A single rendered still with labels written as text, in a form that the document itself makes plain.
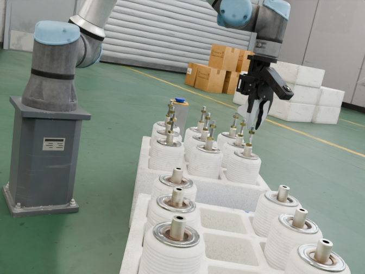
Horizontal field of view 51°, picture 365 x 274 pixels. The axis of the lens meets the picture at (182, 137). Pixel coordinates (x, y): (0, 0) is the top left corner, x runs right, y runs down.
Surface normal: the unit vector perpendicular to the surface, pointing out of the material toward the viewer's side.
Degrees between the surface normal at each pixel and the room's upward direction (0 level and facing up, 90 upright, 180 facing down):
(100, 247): 0
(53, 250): 0
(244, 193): 90
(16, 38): 90
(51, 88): 72
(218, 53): 90
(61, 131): 90
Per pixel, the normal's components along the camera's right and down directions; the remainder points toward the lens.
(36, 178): 0.53, 0.29
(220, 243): 0.02, 0.24
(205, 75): -0.84, -0.03
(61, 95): 0.70, 0.00
